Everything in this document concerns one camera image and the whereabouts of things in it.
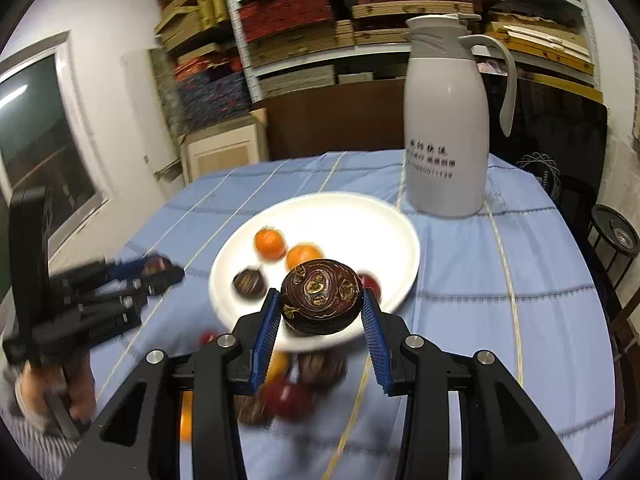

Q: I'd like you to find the white metal shelf rack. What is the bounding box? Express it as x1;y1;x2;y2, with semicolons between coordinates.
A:
220;0;601;106

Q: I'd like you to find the dark wooden chair back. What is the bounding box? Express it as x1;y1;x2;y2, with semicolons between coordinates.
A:
252;79;408;161

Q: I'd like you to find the white thermos jug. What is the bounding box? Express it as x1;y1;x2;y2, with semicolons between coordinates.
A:
402;13;517;218

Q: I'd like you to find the mandarin orange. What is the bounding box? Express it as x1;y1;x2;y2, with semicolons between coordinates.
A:
179;389;194;443
254;227;288;261

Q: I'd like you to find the cardboard box with cream panel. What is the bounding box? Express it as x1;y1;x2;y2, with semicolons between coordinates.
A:
172;107;271;186

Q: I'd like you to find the grey leaning board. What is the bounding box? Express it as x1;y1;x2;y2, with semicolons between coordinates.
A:
149;47;181;136

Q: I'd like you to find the black round stand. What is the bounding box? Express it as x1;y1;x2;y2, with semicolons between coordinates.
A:
590;204;640;261

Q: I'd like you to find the small water chestnut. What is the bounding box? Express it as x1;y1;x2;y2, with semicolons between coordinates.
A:
232;269;266;297

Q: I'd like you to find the brown wooden chair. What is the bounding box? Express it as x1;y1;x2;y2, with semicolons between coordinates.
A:
597;260;640;356

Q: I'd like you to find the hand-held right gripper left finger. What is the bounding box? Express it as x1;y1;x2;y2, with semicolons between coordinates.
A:
65;287;283;480

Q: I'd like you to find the person's left hand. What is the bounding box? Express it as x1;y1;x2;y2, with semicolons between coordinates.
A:
14;347;98;433

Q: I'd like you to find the dark red plum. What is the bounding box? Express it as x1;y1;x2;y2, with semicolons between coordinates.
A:
263;380;313;418
356;271;383;306

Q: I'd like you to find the black screen panel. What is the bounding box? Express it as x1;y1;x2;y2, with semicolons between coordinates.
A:
487;77;608;211

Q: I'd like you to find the stack of brown flat boxes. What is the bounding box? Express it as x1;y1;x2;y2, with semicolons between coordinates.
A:
345;0;503;46
247;35;337;68

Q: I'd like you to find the stack of yellow-brown boxes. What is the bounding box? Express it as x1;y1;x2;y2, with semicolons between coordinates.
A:
155;0;233;58

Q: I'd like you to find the white plate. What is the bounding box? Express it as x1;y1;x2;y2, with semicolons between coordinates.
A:
208;192;421;353

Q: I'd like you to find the large water chestnut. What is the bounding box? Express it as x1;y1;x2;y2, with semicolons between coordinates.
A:
280;258;365;336
295;351;348;386
235;394;273;427
141;255;173;278

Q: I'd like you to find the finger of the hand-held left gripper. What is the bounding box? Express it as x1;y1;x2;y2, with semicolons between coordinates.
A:
75;265;187;346
50;255;173;311

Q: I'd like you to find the stack of wooden frames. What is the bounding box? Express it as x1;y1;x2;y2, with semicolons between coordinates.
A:
487;7;591;76

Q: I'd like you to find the smooth orange kumquat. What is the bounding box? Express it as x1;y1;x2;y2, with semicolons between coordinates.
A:
265;352;291;386
286;243;325;271

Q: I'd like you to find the blue checked tablecloth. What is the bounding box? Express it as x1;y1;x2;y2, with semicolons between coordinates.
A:
90;150;618;480

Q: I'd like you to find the stack of blue patterned boxes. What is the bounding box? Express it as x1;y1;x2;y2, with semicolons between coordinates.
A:
175;57;251;126

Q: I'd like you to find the stack of red patterned boxes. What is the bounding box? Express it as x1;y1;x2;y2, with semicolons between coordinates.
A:
239;0;333;43

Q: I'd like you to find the window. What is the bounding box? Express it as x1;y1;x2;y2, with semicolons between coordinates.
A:
0;42;108;251

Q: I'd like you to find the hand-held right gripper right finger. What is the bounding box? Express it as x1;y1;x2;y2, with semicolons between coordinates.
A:
361;287;576;480

